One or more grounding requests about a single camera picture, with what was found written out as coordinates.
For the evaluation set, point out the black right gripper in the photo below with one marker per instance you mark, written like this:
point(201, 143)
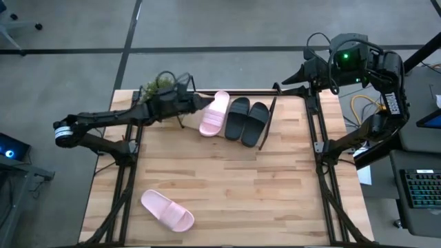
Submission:
point(344, 65)

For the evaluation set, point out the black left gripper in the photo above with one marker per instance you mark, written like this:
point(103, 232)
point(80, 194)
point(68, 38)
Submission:
point(172, 105)

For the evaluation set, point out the pink rubber slide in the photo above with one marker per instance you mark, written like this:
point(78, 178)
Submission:
point(167, 210)
point(213, 115)

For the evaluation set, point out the wooden shelf with black frame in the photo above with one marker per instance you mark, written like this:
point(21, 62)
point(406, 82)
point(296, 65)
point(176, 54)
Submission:
point(193, 122)

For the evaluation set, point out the black rubber slide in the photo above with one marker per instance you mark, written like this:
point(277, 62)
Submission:
point(255, 125)
point(236, 120)

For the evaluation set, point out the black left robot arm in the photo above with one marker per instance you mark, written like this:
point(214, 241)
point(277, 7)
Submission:
point(103, 115)

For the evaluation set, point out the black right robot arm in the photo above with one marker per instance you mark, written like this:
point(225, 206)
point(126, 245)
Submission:
point(392, 103)

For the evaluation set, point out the potted green plant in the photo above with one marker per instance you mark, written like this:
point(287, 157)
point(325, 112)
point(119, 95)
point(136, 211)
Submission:
point(151, 90)

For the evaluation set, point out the black diagonal beam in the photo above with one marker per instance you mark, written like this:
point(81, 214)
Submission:
point(375, 155)

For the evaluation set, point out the white paper sheet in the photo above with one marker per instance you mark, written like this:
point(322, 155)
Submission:
point(365, 175)

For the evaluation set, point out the dark grey desk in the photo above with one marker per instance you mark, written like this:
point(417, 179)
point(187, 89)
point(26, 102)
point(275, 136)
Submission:
point(423, 96)
point(10, 206)
point(399, 220)

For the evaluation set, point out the black pole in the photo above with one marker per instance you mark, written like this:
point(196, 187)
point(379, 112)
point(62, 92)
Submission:
point(423, 51)

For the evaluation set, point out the blue screen tablet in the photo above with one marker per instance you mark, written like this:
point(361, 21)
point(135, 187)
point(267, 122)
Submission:
point(432, 121)

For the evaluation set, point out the backlit black keyboard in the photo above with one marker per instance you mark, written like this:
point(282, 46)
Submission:
point(423, 189)

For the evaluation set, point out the computer with blue light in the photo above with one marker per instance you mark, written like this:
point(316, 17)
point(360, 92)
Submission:
point(13, 148)

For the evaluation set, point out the grey office chair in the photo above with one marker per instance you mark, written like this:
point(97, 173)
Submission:
point(20, 24)

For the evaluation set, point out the black metal rig frame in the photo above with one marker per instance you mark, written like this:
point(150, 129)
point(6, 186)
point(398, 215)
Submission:
point(255, 92)

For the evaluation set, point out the grey corner bracket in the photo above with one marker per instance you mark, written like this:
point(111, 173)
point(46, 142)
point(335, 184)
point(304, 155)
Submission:
point(318, 147)

